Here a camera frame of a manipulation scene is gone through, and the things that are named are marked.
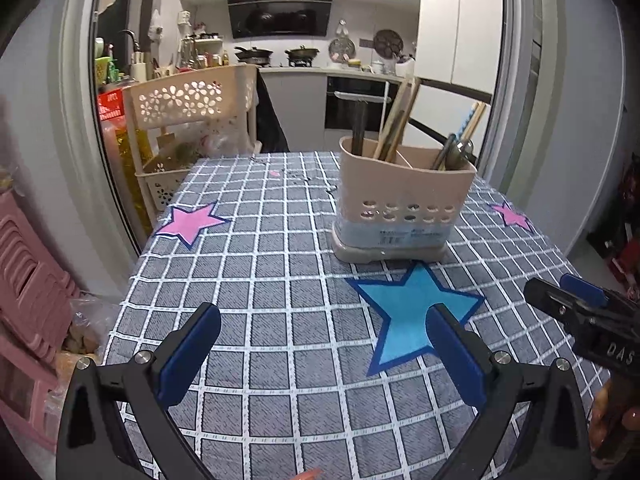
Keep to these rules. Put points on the white refrigerator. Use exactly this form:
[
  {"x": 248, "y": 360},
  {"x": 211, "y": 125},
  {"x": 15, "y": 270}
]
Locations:
[{"x": 458, "y": 46}]

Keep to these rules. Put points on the grey checked tablecloth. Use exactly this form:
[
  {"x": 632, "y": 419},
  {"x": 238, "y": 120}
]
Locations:
[{"x": 286, "y": 387}]

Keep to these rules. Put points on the person's right hand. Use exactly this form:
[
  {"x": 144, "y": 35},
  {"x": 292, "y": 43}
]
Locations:
[{"x": 614, "y": 423}]

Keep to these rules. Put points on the red box on floor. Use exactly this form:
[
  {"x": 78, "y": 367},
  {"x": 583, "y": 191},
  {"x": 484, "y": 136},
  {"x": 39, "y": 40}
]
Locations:
[{"x": 111, "y": 109}]

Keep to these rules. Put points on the black range hood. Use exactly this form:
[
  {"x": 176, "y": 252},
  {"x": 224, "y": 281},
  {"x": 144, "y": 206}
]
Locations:
[{"x": 270, "y": 18}]

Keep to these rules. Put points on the black built-in oven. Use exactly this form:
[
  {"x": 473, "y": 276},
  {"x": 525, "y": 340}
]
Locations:
[{"x": 340, "y": 113}]

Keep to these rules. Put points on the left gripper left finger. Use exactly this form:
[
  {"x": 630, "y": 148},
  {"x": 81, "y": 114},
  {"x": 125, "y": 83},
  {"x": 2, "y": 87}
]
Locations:
[{"x": 155, "y": 381}]

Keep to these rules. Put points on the wooden chopsticks in holder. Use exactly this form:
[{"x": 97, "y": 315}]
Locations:
[{"x": 393, "y": 130}]

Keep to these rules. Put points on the metal spoon in holder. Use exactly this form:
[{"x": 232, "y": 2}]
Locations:
[{"x": 454, "y": 154}]

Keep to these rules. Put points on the pink plastic stool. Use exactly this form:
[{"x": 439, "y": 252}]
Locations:
[{"x": 35, "y": 318}]

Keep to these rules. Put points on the beige perforated storage rack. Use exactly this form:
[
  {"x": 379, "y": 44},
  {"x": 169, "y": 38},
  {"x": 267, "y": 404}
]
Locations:
[{"x": 174, "y": 121}]

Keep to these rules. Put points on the black wok on stove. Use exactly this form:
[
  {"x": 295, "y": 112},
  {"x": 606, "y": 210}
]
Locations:
[{"x": 253, "y": 55}]

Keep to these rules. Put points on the dark handled utensil in holder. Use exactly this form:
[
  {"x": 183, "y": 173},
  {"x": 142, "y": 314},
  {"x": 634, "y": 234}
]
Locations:
[{"x": 359, "y": 122}]

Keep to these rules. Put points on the blue floral bamboo chopstick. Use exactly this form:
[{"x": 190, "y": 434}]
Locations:
[{"x": 470, "y": 125}]

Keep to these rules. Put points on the beige plastic utensil holder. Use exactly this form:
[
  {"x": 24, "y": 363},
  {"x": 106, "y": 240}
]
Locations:
[{"x": 397, "y": 210}]

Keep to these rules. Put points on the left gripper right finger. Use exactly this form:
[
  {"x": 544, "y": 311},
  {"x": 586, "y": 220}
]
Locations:
[{"x": 483, "y": 383}]

